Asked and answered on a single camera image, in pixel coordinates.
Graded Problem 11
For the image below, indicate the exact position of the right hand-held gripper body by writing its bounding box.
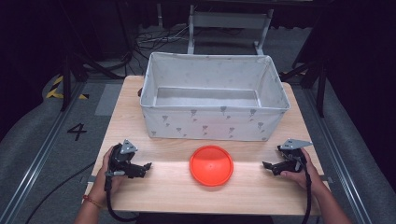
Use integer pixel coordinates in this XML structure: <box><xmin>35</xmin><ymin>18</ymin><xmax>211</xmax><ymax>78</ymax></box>
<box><xmin>276</xmin><ymin>138</ymin><xmax>314</xmax><ymax>174</ymax></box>

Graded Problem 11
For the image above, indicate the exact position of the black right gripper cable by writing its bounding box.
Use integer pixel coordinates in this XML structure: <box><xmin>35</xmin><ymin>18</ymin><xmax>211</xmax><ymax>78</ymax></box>
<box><xmin>299</xmin><ymin>155</ymin><xmax>314</xmax><ymax>224</ymax></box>

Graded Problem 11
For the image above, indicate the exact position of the black metal stand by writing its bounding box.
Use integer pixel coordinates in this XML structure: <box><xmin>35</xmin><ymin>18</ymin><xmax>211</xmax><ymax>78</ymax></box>
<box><xmin>59</xmin><ymin>50</ymin><xmax>134</xmax><ymax>112</ymax></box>
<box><xmin>278</xmin><ymin>54</ymin><xmax>330</xmax><ymax>119</ymax></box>

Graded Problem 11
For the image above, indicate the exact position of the white fabric storage box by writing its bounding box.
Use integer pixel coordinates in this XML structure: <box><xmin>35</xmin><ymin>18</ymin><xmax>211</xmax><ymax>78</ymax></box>
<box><xmin>139</xmin><ymin>51</ymin><xmax>291</xmax><ymax>143</ymax></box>

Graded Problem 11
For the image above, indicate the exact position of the person's right hand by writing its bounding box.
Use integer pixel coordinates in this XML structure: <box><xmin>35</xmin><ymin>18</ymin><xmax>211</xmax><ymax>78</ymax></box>
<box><xmin>279</xmin><ymin>147</ymin><xmax>325</xmax><ymax>192</ymax></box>

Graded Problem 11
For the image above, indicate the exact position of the orange round plate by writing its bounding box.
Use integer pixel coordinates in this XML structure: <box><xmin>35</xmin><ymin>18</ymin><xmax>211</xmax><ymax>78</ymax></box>
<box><xmin>189</xmin><ymin>145</ymin><xmax>234</xmax><ymax>188</ymax></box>

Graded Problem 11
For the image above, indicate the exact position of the thin black floor cable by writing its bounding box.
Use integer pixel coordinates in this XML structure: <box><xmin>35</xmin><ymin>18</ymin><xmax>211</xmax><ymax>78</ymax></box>
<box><xmin>23</xmin><ymin>160</ymin><xmax>97</xmax><ymax>224</ymax></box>

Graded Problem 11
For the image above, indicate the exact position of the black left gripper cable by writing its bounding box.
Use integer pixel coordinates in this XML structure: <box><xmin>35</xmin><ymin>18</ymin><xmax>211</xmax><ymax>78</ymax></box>
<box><xmin>104</xmin><ymin>175</ymin><xmax>140</xmax><ymax>224</ymax></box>

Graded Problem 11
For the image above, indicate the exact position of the grey metal stand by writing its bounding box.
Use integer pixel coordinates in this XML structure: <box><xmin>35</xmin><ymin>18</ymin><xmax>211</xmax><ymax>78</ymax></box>
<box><xmin>186</xmin><ymin>4</ymin><xmax>276</xmax><ymax>57</ymax></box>

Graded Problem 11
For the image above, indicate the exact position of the yellow black floor tape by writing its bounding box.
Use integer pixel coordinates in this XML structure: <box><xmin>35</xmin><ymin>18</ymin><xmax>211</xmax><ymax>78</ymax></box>
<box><xmin>45</xmin><ymin>75</ymin><xmax>91</xmax><ymax>101</ymax></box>

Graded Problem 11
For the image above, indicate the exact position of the red bracelet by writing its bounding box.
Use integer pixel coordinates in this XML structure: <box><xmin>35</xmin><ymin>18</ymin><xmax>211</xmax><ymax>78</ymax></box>
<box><xmin>81</xmin><ymin>194</ymin><xmax>104</xmax><ymax>209</ymax></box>

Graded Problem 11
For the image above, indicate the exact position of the person's left hand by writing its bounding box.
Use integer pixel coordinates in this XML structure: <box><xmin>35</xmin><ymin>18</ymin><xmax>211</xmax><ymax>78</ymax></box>
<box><xmin>93</xmin><ymin>145</ymin><xmax>126</xmax><ymax>202</ymax></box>

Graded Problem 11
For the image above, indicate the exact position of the tangle of floor cables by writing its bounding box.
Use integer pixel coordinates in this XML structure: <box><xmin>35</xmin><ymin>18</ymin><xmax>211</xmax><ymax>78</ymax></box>
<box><xmin>133</xmin><ymin>23</ymin><xmax>191</xmax><ymax>55</ymax></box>

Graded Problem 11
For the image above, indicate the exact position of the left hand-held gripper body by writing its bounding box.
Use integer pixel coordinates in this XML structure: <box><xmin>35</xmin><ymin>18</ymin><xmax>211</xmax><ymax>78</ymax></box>
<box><xmin>106</xmin><ymin>138</ymin><xmax>140</xmax><ymax>179</ymax></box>

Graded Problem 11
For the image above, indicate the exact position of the grey metal floor rail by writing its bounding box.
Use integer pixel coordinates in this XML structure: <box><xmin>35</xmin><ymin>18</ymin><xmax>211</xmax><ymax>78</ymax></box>
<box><xmin>303</xmin><ymin>87</ymin><xmax>376</xmax><ymax>224</ymax></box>
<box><xmin>0</xmin><ymin>79</ymin><xmax>89</xmax><ymax>224</ymax></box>

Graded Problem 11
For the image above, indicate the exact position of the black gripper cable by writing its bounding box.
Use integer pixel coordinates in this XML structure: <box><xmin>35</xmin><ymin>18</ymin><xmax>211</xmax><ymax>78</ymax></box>
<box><xmin>299</xmin><ymin>155</ymin><xmax>314</xmax><ymax>224</ymax></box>
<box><xmin>104</xmin><ymin>175</ymin><xmax>140</xmax><ymax>224</ymax></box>

